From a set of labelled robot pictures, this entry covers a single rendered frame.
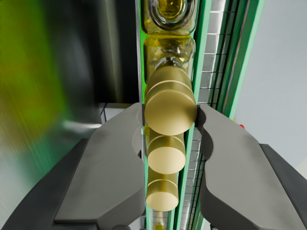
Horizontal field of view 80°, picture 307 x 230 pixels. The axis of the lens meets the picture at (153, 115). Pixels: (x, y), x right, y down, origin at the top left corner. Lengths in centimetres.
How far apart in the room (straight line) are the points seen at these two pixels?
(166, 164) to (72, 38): 20
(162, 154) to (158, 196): 6
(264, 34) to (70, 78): 49
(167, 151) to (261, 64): 49
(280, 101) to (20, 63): 65
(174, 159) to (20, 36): 16
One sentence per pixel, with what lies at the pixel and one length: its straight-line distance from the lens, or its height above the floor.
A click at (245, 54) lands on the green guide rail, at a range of 35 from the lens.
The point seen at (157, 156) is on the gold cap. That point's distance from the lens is 16.
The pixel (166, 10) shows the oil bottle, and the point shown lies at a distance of 21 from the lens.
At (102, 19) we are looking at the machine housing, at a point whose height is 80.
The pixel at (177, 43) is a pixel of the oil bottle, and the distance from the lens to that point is 20.
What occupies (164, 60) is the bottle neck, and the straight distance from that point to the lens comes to 18.
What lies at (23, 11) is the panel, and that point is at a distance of 21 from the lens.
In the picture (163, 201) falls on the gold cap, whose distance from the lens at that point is 21.
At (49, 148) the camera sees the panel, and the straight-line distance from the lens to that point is 23.
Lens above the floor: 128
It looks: 58 degrees down
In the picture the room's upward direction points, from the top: 174 degrees counter-clockwise
